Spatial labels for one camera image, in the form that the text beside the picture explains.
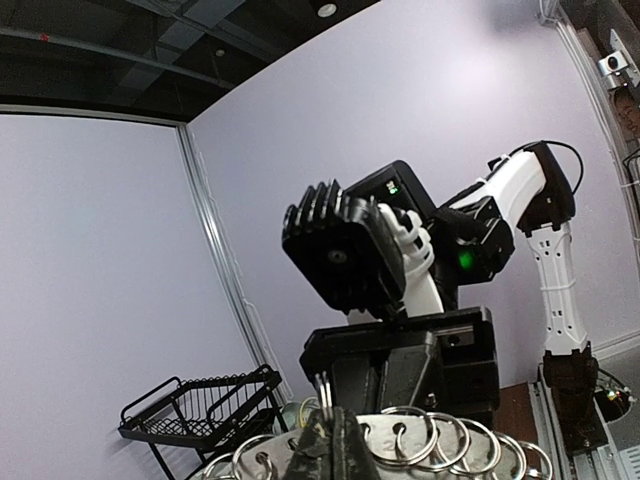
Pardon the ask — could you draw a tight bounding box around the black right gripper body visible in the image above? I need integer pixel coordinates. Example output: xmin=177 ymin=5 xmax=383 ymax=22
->
xmin=300 ymin=306 xmax=500 ymax=425

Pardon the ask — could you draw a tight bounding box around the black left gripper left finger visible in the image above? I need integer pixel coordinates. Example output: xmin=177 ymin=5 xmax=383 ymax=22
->
xmin=283 ymin=409 xmax=333 ymax=480

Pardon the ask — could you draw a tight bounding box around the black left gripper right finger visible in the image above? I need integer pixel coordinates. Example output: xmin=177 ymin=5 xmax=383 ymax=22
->
xmin=333 ymin=407 xmax=380 ymax=480

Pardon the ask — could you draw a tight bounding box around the metal disc with key rings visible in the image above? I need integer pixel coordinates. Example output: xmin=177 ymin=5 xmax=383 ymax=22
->
xmin=195 ymin=376 xmax=544 ymax=479

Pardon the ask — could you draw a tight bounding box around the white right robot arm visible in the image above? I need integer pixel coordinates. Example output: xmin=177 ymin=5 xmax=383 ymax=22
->
xmin=282 ymin=140 xmax=600 ymax=450

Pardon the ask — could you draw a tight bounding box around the yellow flower plate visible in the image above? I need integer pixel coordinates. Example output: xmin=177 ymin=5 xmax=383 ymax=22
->
xmin=297 ymin=397 xmax=320 ymax=428

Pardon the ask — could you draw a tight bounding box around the right aluminium frame post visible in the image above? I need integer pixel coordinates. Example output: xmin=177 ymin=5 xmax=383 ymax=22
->
xmin=174 ymin=119 xmax=274 ymax=371

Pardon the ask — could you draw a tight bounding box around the black wire dish rack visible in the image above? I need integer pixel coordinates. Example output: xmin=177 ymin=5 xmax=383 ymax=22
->
xmin=118 ymin=364 xmax=286 ymax=479

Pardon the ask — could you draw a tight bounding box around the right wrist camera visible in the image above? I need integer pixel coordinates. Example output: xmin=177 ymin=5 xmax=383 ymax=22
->
xmin=281 ymin=180 xmax=445 ymax=322

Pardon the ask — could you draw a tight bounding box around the aluminium front rail base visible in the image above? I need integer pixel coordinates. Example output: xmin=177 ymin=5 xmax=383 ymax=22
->
xmin=527 ymin=380 xmax=639 ymax=480

